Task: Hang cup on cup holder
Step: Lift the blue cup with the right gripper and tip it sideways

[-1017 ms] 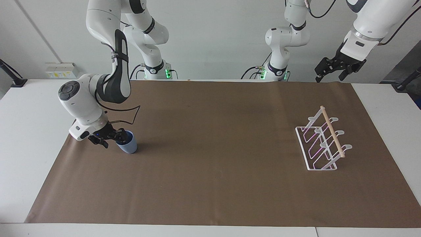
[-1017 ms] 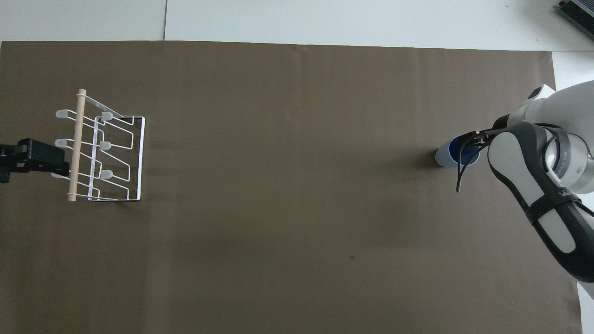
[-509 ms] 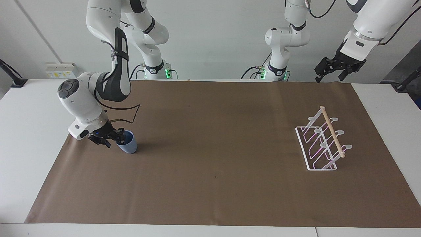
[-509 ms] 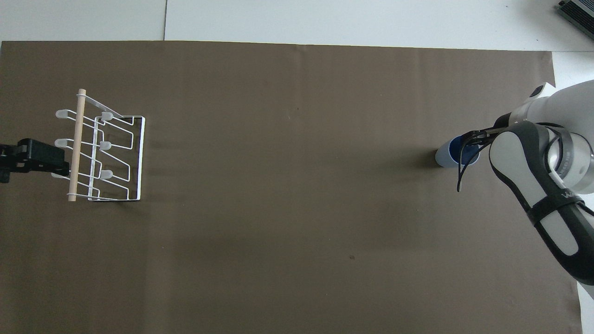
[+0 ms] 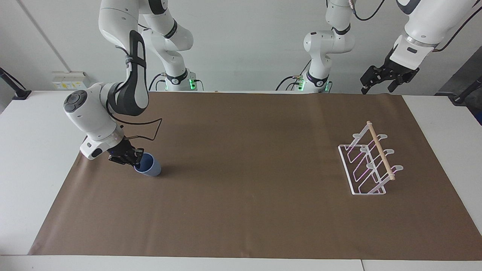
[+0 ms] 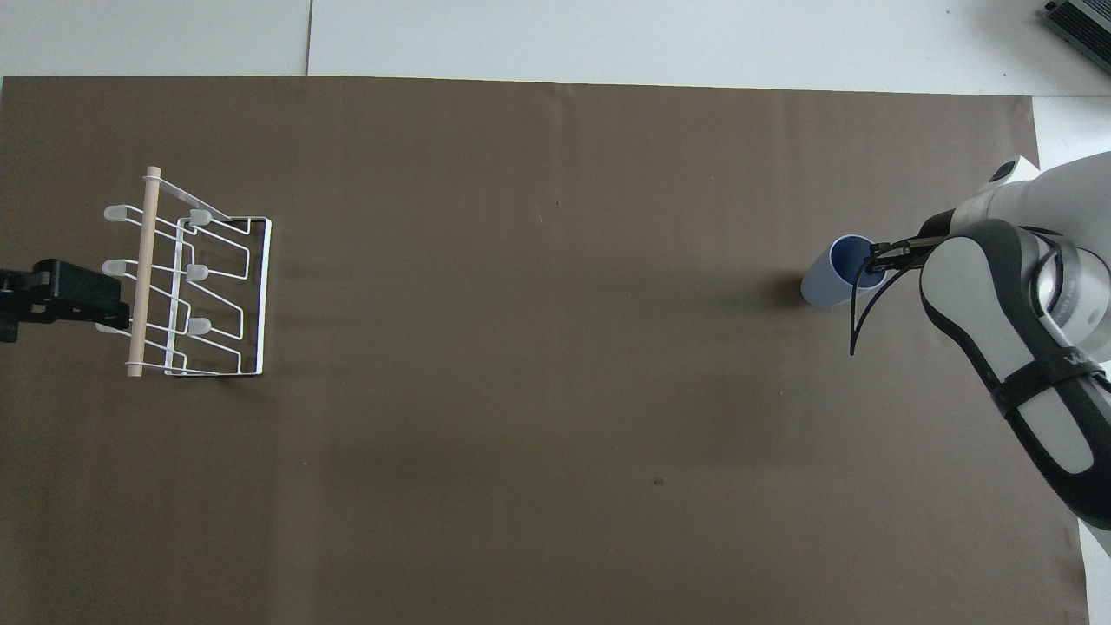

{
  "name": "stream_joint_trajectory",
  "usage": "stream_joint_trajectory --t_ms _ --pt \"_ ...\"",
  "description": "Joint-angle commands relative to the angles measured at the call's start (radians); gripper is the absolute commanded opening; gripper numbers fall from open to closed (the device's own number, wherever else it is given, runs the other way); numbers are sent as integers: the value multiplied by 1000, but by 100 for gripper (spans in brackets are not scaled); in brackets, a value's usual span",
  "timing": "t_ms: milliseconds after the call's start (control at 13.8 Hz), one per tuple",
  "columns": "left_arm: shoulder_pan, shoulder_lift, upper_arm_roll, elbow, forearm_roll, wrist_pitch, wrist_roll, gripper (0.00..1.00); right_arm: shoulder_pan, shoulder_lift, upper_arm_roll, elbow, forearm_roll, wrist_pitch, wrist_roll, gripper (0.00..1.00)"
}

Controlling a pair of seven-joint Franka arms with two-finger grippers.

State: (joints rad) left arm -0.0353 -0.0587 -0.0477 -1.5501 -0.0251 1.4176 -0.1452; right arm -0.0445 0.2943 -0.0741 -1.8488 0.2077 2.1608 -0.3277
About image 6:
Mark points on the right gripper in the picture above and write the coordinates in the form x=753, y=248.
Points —
x=937, y=228

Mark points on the blue cup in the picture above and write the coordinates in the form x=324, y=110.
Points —
x=825, y=283

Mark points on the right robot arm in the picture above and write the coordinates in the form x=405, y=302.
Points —
x=1015, y=365

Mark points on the grey metal device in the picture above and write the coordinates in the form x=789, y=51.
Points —
x=1083, y=24

